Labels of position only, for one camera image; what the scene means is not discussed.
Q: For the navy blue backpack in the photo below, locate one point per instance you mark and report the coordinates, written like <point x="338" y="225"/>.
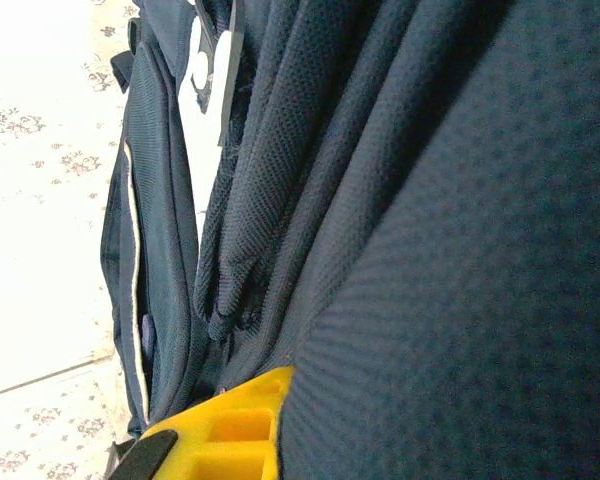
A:
<point x="380" y="200"/>

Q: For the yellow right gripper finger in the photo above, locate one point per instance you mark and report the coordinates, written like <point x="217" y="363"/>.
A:
<point x="230" y="440"/>

